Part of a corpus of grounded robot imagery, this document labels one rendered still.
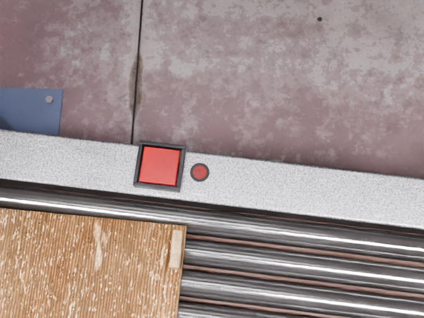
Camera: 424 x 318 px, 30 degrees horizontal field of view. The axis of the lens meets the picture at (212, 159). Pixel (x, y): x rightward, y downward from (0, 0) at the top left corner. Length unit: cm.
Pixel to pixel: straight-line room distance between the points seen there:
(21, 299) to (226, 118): 115
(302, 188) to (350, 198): 8
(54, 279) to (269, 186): 37
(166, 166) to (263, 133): 101
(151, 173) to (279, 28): 118
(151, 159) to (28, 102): 111
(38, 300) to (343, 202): 50
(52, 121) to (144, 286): 115
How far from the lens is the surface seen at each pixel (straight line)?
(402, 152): 229
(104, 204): 129
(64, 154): 132
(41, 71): 239
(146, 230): 125
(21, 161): 134
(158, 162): 128
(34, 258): 128
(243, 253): 126
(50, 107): 233
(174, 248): 122
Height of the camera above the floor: 216
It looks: 75 degrees down
